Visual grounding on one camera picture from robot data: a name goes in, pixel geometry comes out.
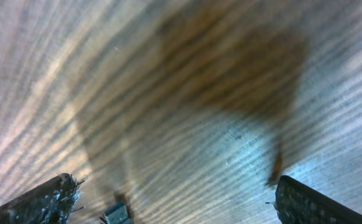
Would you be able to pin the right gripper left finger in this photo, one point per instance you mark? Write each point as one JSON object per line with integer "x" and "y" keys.
{"x": 49, "y": 203}

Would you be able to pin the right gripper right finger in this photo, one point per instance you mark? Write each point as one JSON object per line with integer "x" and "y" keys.
{"x": 296, "y": 203}

